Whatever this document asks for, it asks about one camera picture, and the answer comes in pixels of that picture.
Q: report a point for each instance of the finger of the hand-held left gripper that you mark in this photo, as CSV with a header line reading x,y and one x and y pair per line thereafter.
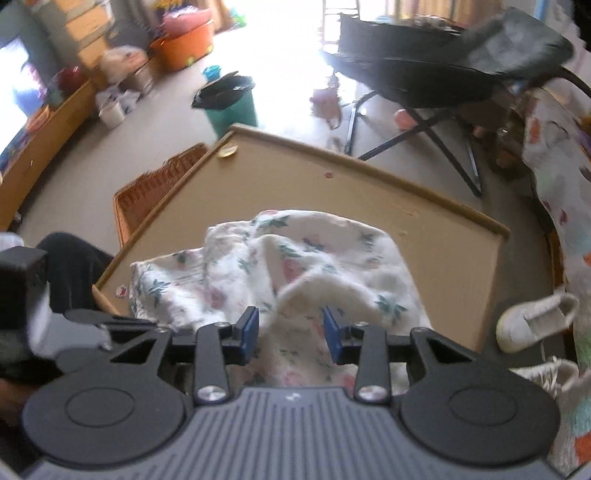
x,y
115,321

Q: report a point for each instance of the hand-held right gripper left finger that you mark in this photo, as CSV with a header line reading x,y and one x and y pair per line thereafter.
x,y
250,334

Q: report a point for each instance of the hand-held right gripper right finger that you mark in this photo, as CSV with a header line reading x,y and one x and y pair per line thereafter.
x,y
331,334

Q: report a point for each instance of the white floral shirt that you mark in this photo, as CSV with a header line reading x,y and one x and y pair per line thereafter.
x,y
300,258

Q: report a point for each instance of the person's dark pants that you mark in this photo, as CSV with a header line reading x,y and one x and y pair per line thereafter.
x,y
74,272

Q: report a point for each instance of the brown wicker basket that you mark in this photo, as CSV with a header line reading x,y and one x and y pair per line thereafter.
x,y
152,194

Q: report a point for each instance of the wooden television cabinet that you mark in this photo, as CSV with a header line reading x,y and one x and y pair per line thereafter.
x,y
41,152

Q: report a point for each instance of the white open sneaker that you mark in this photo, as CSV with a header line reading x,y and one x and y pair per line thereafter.
x,y
531,323

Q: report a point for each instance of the green trash bin black bag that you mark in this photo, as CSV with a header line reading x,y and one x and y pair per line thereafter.
x,y
233,113

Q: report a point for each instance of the white laced sneaker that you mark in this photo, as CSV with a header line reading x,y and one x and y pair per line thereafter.
x,y
554,374

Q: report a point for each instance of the pink ball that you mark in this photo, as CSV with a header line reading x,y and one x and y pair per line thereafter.
x,y
402,120

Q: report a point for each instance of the television screen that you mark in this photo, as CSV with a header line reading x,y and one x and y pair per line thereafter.
x,y
14,83

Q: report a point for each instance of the red pot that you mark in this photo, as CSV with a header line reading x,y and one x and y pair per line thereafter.
x,y
69,81

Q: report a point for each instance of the cardboard box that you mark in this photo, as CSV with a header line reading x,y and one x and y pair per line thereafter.
x,y
141,81

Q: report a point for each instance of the white red printed plastic bag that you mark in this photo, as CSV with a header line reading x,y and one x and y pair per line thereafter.
x,y
122,60

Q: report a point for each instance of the teal small cup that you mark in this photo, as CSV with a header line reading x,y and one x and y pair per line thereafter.
x,y
212,74

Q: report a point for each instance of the quilted heart pattern blanket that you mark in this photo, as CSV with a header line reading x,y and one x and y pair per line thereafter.
x,y
568,207

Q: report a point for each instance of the black folding lounge chair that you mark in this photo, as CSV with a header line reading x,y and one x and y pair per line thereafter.
x,y
415,78

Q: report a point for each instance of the orange storage bin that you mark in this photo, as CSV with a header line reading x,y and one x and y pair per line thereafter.
x,y
184,48

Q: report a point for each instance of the plastic drawer cabinet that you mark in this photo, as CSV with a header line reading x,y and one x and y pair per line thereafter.
x,y
83,32

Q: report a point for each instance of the wooden stool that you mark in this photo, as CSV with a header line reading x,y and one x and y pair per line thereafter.
x,y
328,27

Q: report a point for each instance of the pink plastic basket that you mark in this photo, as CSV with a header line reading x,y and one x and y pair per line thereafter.
x,y
184,21

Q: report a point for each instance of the yellow toy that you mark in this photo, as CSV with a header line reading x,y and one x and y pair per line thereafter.
x,y
168,4

